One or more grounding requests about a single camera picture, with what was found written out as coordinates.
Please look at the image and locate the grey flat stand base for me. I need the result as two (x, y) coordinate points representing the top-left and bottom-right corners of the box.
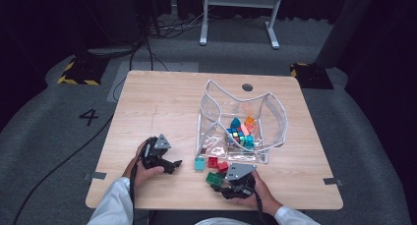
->
(88, 46), (136, 58)

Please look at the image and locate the grey tape piece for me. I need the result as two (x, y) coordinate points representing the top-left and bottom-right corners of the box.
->
(83, 171), (107, 181)
(323, 177), (344, 187)

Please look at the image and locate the black yellow striped base plate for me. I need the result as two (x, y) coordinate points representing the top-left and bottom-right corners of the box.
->
(57, 56), (109, 86)
(289, 62), (334, 90)

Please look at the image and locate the person's left hand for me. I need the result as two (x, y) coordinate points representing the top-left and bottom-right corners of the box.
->
(122, 140), (164, 188)

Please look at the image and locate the clear plastic bag white trim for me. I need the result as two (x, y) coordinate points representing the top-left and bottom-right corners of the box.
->
(195, 79), (289, 165)

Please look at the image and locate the person's right hand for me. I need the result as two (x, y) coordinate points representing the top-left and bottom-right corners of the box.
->
(230, 170), (283, 217)

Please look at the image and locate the long black floor cable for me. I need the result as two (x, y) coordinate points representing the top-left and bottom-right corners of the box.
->
(11, 113), (116, 225)

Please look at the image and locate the hand-held gripper black cable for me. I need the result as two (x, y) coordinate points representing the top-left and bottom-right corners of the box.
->
(242, 185), (268, 225)
(128, 145), (151, 225)

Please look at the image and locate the person's white clothed torso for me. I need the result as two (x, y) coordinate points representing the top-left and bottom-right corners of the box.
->
(193, 217), (252, 225)

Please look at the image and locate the bundle of floor cables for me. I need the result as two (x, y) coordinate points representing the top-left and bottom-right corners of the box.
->
(144, 7), (214, 40)

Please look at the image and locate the left hand-held gripper black cable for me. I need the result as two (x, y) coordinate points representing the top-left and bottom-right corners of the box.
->
(128, 145), (151, 225)

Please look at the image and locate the grey slanted post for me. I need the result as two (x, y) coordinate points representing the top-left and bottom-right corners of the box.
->
(314, 0), (377, 69)

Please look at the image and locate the looped black floor cable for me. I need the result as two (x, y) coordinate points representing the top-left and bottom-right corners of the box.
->
(112, 37), (170, 103)

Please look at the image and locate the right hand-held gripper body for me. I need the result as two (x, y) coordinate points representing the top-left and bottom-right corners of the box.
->
(221, 163), (258, 200)

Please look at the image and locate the right hand-held gripper black cable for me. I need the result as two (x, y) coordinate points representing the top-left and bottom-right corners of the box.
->
(242, 185), (268, 225)

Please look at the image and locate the black equipment tower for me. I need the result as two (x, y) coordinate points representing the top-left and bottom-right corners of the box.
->
(131, 0), (161, 39)

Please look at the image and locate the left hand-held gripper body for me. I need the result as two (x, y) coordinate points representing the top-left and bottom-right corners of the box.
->
(141, 134), (172, 170)

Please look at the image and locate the colourful puzzle cube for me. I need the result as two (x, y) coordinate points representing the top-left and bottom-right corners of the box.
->
(225, 128), (247, 145)

